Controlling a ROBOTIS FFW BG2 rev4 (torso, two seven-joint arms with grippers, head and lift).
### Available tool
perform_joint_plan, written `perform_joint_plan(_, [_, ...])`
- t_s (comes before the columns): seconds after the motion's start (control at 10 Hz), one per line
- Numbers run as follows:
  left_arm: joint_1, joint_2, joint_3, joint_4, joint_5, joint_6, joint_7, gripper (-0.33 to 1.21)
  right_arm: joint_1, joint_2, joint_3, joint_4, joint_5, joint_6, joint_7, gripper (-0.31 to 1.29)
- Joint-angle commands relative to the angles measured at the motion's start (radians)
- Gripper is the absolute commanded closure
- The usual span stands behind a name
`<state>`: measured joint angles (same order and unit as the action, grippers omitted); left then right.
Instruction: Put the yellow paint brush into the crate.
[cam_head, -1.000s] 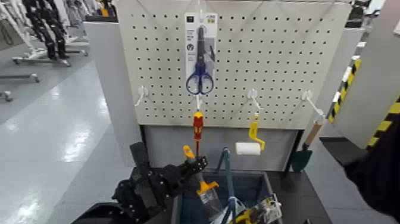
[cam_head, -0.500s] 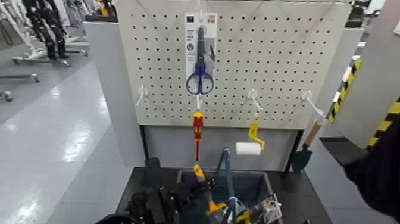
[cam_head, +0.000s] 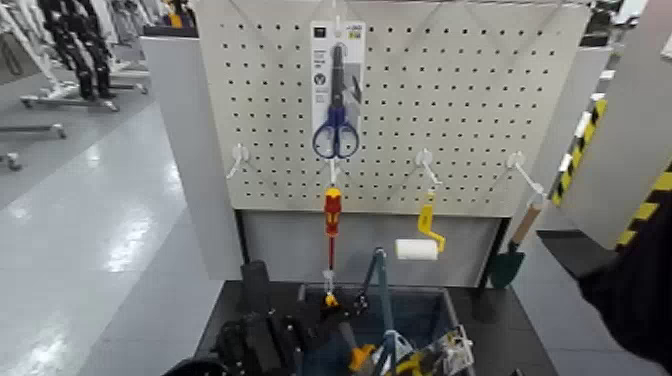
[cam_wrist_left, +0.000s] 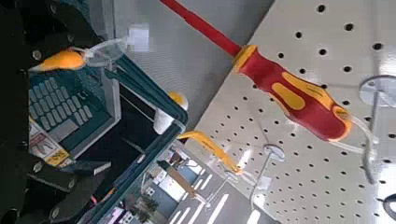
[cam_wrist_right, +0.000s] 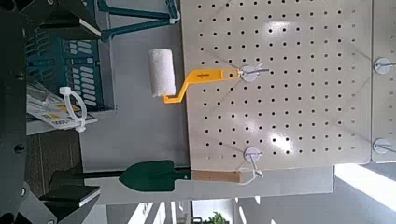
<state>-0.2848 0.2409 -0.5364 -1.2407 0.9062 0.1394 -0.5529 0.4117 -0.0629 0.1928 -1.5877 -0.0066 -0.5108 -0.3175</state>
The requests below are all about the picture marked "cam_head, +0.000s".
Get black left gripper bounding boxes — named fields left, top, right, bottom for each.
left=282, top=293, right=370, bottom=365

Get yellow paint brush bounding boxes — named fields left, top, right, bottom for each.
left=322, top=268, right=379, bottom=376

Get yellow tool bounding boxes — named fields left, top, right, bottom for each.
left=385, top=323, right=476, bottom=376

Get grey blue crate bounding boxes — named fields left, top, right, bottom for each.
left=294, top=283, right=477, bottom=376

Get grey white packaged item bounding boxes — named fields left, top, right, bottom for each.
left=371, top=329, right=417, bottom=376

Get grey panel under pegboard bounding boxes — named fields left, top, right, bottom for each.
left=240, top=208, right=503, bottom=288

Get red yellow screwdriver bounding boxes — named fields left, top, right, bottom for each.
left=323, top=186, right=344, bottom=272

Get black pegboard stand leg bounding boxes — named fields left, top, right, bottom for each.
left=478, top=217, right=512, bottom=290

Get blue scissors on card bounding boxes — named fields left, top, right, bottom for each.
left=309, top=20, right=368, bottom=160

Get plain white partition panel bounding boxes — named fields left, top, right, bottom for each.
left=140, top=35, right=244, bottom=282

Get white perforated pegboard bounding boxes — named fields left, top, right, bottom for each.
left=195, top=0, right=594, bottom=219

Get narrow partition with hazard tape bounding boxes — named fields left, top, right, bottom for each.
left=511, top=46, right=614, bottom=233

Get grey metal stand base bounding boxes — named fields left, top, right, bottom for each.
left=0, top=122, right=68, bottom=141

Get white wheeled robot stand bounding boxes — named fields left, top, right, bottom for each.
left=0, top=0, right=123, bottom=114

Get black robot on stand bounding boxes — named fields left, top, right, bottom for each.
left=37, top=0, right=116, bottom=102

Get black background equipment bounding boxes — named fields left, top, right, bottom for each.
left=581, top=0, right=627, bottom=48

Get blue crate carry handle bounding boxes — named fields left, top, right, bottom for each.
left=358, top=246, right=401, bottom=376

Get white roller yellow handle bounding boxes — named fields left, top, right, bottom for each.
left=394, top=193, right=447, bottom=262

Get green trowel wooden handle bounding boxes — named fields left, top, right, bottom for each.
left=489, top=194, right=548, bottom=290

